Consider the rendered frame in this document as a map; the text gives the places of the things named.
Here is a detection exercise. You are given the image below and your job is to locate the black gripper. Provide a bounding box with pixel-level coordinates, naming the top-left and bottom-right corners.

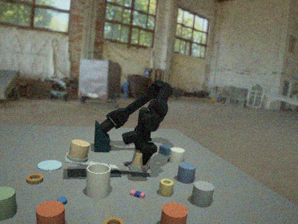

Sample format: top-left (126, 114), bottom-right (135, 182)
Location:
top-left (133, 125), bottom-right (158, 165)

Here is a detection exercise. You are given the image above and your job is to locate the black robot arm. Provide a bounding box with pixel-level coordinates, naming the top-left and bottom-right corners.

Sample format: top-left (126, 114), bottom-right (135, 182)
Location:
top-left (98, 80), bottom-right (172, 145)

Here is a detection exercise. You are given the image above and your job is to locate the light blue block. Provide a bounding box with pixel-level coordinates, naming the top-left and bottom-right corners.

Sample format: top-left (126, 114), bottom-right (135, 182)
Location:
top-left (159, 145), bottom-right (171, 156)

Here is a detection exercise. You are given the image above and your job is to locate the orange cylinder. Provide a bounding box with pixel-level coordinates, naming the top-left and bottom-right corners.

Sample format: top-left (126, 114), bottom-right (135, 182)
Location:
top-left (35, 200), bottom-right (65, 224)
top-left (160, 202), bottom-right (188, 224)

